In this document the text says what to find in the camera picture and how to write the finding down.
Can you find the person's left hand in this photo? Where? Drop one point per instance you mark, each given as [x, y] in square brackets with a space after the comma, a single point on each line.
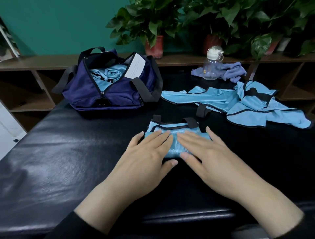
[142, 167]

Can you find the person's right hand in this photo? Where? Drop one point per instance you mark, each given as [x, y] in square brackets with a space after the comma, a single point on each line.
[221, 165]

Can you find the light blue vest black trim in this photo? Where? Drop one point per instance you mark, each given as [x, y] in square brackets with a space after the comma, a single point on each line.
[170, 129]
[108, 76]
[236, 101]

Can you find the navy blue bag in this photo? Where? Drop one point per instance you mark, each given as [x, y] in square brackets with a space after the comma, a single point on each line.
[83, 96]

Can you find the purple cloth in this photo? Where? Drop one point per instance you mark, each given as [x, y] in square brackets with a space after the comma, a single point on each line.
[231, 70]

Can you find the clear bottle silver cap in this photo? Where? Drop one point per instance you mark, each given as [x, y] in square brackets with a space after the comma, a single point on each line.
[213, 61]

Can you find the person's left forearm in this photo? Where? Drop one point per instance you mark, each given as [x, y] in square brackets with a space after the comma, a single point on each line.
[83, 214]

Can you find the person's right forearm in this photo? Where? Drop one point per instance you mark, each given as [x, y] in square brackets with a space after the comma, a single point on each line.
[280, 214]

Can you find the black leather bench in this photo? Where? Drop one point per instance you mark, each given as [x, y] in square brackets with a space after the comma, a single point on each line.
[49, 157]

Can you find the wooden shelf cabinet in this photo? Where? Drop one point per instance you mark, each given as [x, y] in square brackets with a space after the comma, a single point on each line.
[29, 101]

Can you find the green plant in red pot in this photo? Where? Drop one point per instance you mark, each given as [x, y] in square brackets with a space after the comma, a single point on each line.
[145, 19]
[219, 19]

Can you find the green plant in white pot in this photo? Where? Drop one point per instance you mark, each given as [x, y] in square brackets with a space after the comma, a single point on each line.
[280, 24]

